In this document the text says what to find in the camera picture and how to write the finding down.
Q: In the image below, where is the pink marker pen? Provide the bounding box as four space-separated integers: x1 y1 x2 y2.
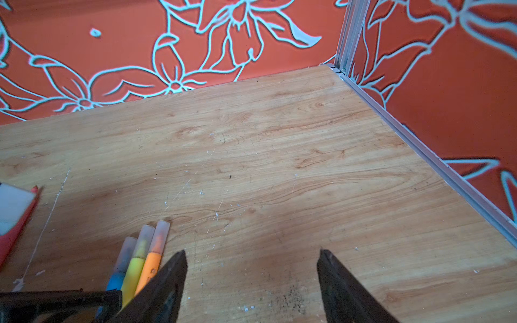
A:
1 186 40 266

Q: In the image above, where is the orange marker pen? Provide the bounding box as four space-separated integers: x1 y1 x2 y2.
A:
135 220 170 296

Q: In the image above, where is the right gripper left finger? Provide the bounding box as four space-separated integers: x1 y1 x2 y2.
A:
109 250 188 322

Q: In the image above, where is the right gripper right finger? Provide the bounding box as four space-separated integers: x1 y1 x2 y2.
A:
316 249 398 322

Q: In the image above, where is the yellow marker pen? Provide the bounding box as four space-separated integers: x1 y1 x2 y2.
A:
121 225 155 308

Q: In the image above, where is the blue marker pen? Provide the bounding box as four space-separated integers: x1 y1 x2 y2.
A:
106 237 137 308

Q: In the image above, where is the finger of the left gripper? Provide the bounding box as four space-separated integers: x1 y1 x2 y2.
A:
1 289 123 322

